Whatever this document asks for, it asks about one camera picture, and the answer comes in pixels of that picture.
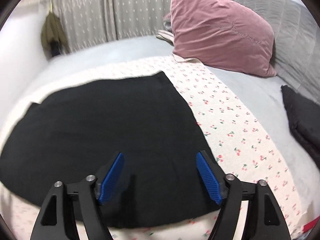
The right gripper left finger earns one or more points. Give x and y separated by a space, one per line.
56 219

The black coat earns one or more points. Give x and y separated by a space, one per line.
76 131

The red object at edge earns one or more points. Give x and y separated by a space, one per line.
310 225

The cherry print bed sheet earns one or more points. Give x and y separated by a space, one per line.
238 141

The black folded garment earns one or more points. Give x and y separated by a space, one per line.
303 118

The grey quilted headboard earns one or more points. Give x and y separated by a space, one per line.
296 43

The olive green hanging jacket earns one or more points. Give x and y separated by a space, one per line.
53 37

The light grey blanket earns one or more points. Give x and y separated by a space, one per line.
262 96

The pink velvet pillow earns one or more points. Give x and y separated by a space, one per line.
222 34

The folded pink grey quilt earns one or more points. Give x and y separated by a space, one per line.
166 34

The grey patterned curtain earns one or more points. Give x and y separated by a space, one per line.
88 23

